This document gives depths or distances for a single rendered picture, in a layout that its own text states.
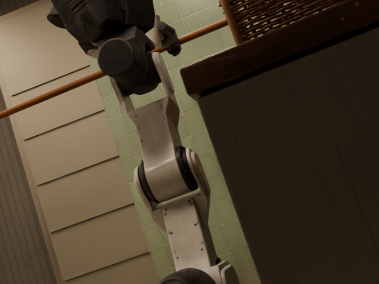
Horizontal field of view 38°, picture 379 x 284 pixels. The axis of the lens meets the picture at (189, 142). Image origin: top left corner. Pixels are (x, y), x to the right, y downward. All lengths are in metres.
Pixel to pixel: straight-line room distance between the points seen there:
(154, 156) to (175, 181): 0.10
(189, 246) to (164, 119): 0.39
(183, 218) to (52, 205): 3.65
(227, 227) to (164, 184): 1.88
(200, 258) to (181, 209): 0.16
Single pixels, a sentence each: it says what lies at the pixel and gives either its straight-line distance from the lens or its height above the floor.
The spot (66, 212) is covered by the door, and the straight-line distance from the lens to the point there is 5.17.
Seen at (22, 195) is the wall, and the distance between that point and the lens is 5.41.
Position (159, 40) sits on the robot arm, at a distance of 2.12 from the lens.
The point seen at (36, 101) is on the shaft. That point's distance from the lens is 2.52.
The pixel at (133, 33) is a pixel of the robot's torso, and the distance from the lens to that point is 1.68.
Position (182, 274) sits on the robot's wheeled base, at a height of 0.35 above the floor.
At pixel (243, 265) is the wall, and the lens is 3.48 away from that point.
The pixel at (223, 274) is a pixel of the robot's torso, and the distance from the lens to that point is 1.48.
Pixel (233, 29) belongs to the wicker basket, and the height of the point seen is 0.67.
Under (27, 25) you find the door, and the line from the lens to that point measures 5.63.
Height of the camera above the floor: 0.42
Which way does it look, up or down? 10 degrees up
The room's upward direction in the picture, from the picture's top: 19 degrees counter-clockwise
